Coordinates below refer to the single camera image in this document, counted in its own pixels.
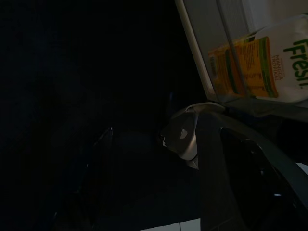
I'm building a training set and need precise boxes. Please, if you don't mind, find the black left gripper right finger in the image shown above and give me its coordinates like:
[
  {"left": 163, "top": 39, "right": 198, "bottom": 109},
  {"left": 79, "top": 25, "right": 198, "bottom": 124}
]
[{"left": 196, "top": 115, "right": 246, "bottom": 231}]

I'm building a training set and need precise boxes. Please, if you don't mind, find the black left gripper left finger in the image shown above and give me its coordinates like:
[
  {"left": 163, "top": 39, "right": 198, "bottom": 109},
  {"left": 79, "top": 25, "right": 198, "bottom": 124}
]
[{"left": 57, "top": 127, "right": 114, "bottom": 231}]

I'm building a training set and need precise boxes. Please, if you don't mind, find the white lined fridge door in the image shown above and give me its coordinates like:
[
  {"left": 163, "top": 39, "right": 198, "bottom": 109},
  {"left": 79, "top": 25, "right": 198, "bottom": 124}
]
[{"left": 174, "top": 0, "right": 308, "bottom": 118}]

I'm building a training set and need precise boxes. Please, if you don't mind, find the silver robot left leg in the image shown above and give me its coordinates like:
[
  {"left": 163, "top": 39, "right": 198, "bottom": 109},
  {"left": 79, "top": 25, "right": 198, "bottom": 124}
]
[{"left": 160, "top": 102, "right": 226, "bottom": 170}]

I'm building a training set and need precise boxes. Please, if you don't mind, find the yellow white juice carton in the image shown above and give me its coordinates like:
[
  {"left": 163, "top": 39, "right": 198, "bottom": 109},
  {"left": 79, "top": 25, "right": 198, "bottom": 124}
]
[{"left": 208, "top": 13, "right": 308, "bottom": 105}]

